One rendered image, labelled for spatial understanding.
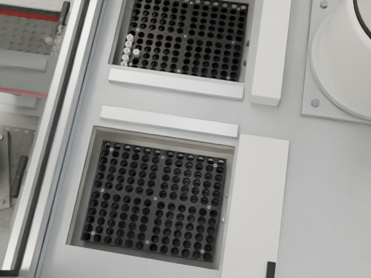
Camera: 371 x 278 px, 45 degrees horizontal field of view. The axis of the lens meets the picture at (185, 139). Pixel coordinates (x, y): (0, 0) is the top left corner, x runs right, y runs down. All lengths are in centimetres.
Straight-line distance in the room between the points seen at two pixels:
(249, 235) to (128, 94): 31
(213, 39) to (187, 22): 6
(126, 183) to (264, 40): 34
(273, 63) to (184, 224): 31
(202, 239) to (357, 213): 25
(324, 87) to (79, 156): 42
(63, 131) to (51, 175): 7
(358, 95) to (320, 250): 25
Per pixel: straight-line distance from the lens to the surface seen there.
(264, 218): 72
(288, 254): 73
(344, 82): 75
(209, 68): 84
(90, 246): 85
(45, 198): 72
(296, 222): 74
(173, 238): 76
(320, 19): 85
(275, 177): 73
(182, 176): 78
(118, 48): 95
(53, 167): 72
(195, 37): 87
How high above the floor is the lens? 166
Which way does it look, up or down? 73 degrees down
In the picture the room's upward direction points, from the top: 5 degrees counter-clockwise
